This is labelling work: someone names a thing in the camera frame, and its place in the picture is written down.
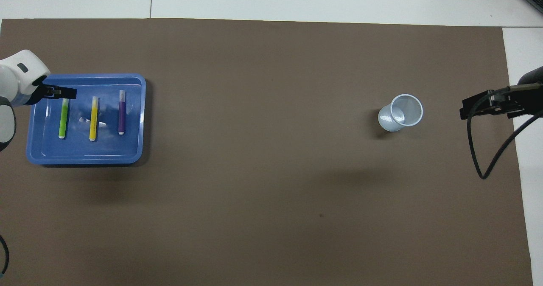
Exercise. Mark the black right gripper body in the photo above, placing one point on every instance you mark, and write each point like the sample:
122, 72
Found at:
519, 101

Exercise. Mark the blue plastic tray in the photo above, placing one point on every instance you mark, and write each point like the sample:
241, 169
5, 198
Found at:
106, 150

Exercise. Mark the translucent plastic cup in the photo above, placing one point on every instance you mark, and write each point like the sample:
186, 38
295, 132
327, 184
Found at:
388, 122

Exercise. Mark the brown table mat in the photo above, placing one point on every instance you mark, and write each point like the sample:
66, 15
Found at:
254, 171

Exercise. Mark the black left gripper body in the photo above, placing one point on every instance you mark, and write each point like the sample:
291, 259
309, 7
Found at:
39, 91

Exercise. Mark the green pen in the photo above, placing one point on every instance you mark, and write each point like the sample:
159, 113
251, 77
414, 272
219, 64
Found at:
63, 118

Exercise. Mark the yellow pen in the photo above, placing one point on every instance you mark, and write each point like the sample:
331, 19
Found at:
93, 118

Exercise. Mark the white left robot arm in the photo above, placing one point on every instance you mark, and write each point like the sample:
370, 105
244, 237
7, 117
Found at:
17, 78

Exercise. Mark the purple pen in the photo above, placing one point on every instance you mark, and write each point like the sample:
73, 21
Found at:
122, 112

